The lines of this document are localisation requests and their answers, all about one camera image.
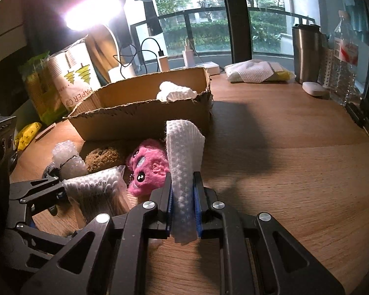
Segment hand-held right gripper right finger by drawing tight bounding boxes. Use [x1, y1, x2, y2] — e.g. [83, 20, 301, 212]
[193, 171, 346, 295]

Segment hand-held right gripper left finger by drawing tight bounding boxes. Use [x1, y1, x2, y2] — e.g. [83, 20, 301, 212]
[20, 172, 173, 295]

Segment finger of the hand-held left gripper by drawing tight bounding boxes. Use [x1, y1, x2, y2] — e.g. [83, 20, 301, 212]
[6, 221, 74, 272]
[9, 176, 67, 214]

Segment white textured cloth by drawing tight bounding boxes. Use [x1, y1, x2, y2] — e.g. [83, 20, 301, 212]
[166, 119, 206, 244]

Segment bubble wrap roll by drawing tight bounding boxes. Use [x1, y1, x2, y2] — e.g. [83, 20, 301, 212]
[43, 140, 88, 180]

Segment pink plush toy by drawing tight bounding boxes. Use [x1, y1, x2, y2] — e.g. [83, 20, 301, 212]
[125, 139, 169, 196]

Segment cotton swab packet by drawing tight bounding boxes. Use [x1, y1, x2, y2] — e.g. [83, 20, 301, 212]
[62, 165, 133, 223]

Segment brown sponge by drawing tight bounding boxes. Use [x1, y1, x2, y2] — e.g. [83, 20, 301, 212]
[85, 147, 126, 173]

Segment cardboard box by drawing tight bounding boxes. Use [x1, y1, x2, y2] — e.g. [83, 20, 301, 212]
[68, 67, 213, 142]

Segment white tissue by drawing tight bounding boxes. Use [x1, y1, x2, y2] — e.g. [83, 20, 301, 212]
[156, 81, 198, 103]

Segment yellow packet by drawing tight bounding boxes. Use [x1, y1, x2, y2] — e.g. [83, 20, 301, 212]
[15, 122, 42, 150]

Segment wooden stick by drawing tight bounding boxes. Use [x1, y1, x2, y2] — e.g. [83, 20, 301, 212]
[35, 123, 56, 141]

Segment green paper cup pack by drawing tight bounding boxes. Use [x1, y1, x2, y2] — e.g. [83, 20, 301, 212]
[19, 52, 68, 125]

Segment paper cup sleeve pack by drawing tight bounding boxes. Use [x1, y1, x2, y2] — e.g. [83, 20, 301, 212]
[46, 37, 101, 113]

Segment white flat box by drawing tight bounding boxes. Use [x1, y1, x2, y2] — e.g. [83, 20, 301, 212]
[200, 63, 221, 75]

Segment pack of white wipes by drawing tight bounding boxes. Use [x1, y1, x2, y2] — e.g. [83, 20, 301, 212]
[224, 59, 296, 83]

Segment white charger plug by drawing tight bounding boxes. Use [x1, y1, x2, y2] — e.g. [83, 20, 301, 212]
[183, 38, 196, 67]

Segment small white case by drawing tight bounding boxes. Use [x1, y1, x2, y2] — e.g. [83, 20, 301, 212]
[302, 81, 327, 96]

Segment desk lamp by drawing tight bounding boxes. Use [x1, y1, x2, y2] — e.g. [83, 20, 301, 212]
[63, 0, 133, 82]

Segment steel tumbler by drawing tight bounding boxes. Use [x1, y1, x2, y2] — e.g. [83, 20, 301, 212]
[292, 24, 323, 84]

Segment white perforated holder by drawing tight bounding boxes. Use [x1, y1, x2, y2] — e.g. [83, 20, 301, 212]
[317, 34, 339, 89]

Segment clear water bottle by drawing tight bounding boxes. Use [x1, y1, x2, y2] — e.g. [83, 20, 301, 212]
[330, 10, 359, 104]

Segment black cable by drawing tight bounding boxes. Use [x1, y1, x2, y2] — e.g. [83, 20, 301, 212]
[113, 37, 164, 79]

